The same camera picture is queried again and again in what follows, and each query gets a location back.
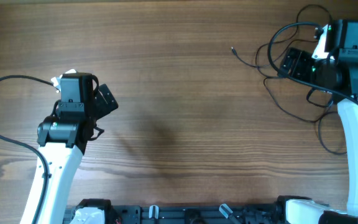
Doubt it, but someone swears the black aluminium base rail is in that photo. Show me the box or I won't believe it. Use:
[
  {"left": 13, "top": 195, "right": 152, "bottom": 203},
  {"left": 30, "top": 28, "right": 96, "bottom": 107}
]
[{"left": 62, "top": 195, "right": 300, "bottom": 224}]

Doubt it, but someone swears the thin black cable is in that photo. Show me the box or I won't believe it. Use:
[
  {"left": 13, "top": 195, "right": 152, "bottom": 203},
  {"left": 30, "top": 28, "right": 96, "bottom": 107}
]
[{"left": 262, "top": 76, "right": 349, "bottom": 156}]

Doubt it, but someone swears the right camera cable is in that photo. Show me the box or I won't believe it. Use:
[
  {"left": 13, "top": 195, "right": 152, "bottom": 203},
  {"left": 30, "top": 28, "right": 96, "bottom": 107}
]
[{"left": 267, "top": 21, "right": 358, "bottom": 134}]

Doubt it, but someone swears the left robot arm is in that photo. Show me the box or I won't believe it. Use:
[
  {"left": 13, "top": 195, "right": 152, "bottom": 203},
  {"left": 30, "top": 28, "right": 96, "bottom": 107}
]
[{"left": 21, "top": 70, "right": 118, "bottom": 223}]

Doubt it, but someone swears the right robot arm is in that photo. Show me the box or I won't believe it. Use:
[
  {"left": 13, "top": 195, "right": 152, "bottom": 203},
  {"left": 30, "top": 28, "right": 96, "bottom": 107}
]
[{"left": 269, "top": 20, "right": 358, "bottom": 223}]

